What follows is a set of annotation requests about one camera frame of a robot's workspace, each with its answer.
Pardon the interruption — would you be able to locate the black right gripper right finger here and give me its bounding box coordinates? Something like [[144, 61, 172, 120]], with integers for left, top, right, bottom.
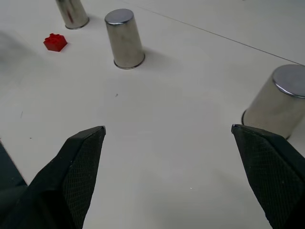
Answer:
[[231, 124, 305, 229]]

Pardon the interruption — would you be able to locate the steel cup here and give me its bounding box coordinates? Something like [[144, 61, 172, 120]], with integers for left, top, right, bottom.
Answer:
[[55, 0, 90, 30], [104, 9, 146, 70], [241, 64, 305, 140]]

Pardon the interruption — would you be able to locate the red toy brick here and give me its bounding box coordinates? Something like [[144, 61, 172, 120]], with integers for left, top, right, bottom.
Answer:
[[43, 33, 69, 52]]

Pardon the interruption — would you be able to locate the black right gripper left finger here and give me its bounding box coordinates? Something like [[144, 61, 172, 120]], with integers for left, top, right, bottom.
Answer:
[[0, 125, 106, 229]]

